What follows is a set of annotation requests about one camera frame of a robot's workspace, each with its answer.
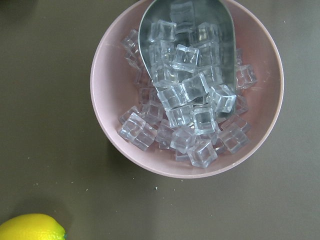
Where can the pink bowl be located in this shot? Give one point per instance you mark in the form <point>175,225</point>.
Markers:
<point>113,91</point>

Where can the metal ice scoop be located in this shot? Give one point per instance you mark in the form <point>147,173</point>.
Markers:
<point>188,48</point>

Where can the clear ice cubes pile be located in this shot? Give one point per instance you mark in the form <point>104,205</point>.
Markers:
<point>199,138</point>

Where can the yellow lemon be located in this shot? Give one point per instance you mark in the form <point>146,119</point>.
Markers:
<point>33,226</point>

